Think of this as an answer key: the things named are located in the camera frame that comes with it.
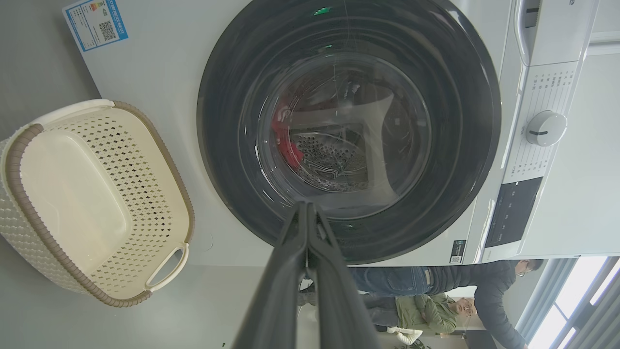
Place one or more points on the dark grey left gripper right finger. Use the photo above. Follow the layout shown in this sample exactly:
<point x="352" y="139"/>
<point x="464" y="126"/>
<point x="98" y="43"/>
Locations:
<point x="339" y="300"/>

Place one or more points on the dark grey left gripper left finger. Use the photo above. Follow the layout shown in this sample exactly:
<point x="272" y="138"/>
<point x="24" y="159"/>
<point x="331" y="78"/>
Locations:
<point x="276" y="291"/>

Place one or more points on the washing machine round door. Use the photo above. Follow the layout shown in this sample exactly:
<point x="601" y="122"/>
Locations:
<point x="227" y="160"/>

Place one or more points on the red and white garment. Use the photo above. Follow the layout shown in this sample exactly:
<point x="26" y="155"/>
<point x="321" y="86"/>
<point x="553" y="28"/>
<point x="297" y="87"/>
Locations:
<point x="286" y="138"/>

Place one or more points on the black touch control display panel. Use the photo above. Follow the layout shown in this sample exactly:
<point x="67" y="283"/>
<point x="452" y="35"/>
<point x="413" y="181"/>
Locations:
<point x="513" y="211"/>

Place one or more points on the cream perforated laundry basket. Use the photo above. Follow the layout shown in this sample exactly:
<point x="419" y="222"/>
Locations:
<point x="77" y="194"/>

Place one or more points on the white washing machine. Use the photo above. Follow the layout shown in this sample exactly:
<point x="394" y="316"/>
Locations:
<point x="164" y="82"/>

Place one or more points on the white washing machine dial knob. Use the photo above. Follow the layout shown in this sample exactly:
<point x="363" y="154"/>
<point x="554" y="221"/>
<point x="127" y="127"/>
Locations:
<point x="546" y="128"/>

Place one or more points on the person in green jacket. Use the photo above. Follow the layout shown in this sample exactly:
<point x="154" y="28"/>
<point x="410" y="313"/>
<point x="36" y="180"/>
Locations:
<point x="431" y="312"/>

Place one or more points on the small black QR sticker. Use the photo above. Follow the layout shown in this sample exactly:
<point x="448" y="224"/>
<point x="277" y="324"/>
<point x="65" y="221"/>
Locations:
<point x="457" y="252"/>

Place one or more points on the person in dark jacket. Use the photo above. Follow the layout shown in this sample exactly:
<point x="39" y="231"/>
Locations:
<point x="484" y="281"/>

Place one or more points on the blue energy label sticker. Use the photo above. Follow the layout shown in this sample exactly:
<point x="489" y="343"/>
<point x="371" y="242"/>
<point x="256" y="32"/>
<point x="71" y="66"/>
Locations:
<point x="92" y="22"/>

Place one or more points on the white detergent drawer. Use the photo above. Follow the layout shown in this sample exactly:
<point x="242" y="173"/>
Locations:
<point x="562" y="34"/>

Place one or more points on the window with grey frame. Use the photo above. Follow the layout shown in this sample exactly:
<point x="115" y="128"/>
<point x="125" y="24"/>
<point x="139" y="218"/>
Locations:
<point x="571" y="310"/>

